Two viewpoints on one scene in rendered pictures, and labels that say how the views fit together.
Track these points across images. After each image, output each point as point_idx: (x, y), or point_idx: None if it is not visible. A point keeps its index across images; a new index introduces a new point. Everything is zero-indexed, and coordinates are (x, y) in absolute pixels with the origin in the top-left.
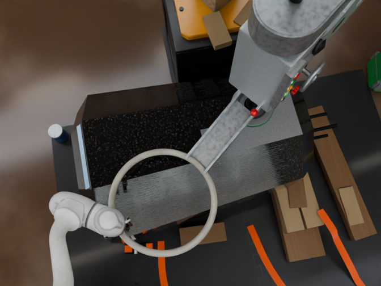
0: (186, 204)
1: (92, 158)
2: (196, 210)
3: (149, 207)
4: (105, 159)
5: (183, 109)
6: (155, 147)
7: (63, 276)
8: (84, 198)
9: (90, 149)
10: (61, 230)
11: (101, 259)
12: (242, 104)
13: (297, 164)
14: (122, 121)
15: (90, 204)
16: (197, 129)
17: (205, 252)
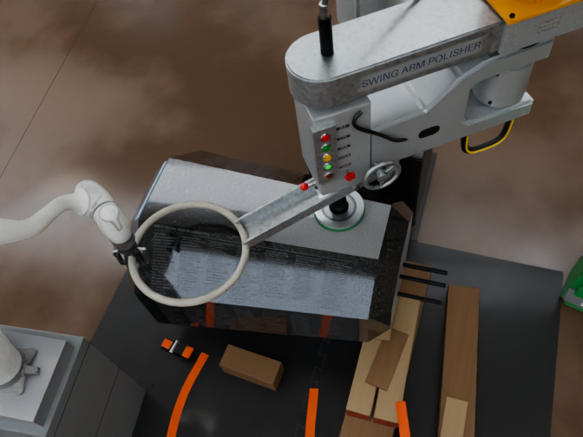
0: None
1: (156, 193)
2: (232, 300)
3: (185, 270)
4: (167, 199)
5: (268, 185)
6: None
7: (35, 218)
8: (106, 193)
9: (160, 185)
10: (66, 199)
11: (134, 341)
12: None
13: (364, 296)
14: (204, 172)
15: (108, 198)
16: None
17: (245, 391)
